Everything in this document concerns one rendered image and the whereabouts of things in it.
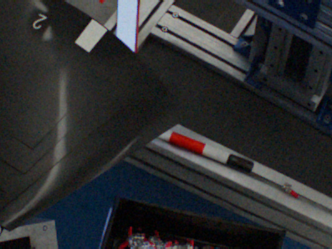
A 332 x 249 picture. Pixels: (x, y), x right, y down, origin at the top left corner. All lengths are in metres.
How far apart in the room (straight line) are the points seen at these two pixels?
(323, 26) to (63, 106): 0.73
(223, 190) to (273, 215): 0.08
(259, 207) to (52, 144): 0.45
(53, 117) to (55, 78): 0.04
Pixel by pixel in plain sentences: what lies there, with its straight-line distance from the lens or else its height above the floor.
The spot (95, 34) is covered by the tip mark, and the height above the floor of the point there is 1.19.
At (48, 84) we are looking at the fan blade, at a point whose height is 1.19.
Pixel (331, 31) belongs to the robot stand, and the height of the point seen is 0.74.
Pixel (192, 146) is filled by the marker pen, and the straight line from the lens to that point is 1.29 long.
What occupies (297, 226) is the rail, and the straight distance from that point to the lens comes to 1.31.
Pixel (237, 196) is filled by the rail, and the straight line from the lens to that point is 1.31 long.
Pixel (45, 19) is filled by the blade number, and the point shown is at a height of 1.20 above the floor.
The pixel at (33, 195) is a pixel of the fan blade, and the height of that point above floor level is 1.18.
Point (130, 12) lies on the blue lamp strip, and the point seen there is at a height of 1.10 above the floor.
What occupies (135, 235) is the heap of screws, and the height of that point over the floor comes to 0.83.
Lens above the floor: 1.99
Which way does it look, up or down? 58 degrees down
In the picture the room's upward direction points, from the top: 3 degrees clockwise
